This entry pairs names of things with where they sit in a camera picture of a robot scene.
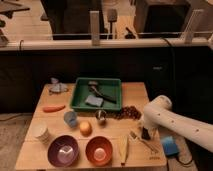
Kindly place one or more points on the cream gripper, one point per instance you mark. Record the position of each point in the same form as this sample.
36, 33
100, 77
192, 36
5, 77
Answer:
149, 125

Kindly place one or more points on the black eraser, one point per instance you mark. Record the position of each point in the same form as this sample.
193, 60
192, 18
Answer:
145, 134

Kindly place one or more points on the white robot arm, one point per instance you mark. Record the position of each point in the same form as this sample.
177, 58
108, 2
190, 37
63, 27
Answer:
158, 112

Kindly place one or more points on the orange bowl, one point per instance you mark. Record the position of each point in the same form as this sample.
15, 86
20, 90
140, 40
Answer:
99, 151

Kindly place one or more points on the purple bowl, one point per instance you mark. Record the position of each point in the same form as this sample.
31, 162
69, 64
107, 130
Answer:
63, 151

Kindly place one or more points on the metal fork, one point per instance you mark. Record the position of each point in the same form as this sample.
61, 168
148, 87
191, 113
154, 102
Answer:
135, 136

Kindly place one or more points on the blue object on floor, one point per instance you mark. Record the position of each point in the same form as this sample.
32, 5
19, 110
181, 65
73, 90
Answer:
169, 146

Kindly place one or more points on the dark grape bunch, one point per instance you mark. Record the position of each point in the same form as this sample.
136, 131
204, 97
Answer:
128, 112

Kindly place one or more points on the yellow banana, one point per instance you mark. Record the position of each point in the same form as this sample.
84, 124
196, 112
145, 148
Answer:
123, 148

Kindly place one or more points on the small metal cup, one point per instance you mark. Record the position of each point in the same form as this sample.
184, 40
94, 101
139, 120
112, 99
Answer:
101, 117

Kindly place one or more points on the yellow orange fruit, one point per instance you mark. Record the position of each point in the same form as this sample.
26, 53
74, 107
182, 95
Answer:
85, 128

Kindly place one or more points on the green plastic tray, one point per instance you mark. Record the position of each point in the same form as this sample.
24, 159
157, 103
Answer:
109, 86

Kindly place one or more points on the dark brush in tray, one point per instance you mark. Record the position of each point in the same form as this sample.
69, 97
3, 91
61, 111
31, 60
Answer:
93, 87

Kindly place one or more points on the blue cup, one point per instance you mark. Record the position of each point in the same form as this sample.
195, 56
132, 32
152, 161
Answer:
70, 118

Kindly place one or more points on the blue grey crumpled cloth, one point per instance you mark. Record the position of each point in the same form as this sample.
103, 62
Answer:
57, 87

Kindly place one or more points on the white paper cup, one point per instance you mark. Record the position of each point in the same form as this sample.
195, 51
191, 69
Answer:
41, 132

